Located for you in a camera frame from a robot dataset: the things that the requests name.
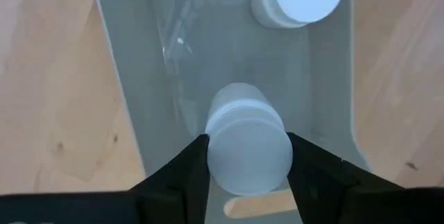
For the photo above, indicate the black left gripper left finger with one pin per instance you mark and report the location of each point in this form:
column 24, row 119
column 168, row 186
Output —
column 180, row 189

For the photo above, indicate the grey plastic basket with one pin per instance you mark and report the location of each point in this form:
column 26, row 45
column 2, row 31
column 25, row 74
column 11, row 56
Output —
column 156, row 78

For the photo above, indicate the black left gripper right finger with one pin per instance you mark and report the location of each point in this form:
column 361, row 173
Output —
column 329, row 189

